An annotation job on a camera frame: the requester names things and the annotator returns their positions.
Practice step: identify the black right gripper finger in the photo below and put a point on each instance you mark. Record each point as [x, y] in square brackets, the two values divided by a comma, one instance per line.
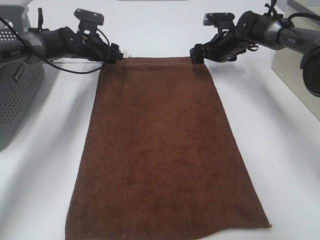
[197, 59]
[196, 51]

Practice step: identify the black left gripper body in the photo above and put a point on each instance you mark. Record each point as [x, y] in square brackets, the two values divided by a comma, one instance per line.
[80, 46]

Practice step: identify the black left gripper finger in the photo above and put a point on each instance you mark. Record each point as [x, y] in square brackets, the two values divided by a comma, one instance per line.
[115, 48]
[113, 57]

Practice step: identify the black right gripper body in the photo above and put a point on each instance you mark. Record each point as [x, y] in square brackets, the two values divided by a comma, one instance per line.
[225, 46]

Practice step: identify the brown towel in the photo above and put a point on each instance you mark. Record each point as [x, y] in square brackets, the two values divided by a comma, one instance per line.
[160, 161]

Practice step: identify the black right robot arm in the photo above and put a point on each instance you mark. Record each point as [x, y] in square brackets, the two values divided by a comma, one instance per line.
[252, 30]

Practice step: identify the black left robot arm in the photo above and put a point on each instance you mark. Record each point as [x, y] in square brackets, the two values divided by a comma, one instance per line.
[47, 45]

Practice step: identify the beige fabric storage box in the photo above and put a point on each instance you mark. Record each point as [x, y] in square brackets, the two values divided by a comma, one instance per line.
[286, 62]

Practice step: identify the grey perforated plastic basket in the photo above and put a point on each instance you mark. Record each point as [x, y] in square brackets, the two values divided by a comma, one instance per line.
[19, 84]

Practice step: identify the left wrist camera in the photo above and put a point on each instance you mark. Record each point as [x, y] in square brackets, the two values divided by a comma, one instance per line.
[88, 21]

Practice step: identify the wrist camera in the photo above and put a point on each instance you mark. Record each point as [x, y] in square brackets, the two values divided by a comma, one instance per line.
[212, 19]
[88, 21]

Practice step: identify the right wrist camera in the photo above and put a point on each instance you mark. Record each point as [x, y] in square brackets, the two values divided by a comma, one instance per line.
[212, 19]

